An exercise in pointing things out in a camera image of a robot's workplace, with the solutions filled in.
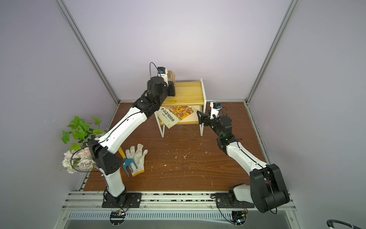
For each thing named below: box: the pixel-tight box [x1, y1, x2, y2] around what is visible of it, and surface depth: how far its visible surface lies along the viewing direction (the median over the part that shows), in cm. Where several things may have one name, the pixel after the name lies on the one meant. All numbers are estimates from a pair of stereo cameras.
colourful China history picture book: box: [156, 104, 197, 129], surface depth 92 cm
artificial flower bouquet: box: [61, 115, 106, 175], surface depth 62 cm
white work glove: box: [125, 143, 149, 177], surface depth 89 cm
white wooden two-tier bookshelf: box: [154, 78, 207, 138], surface depth 80 cm
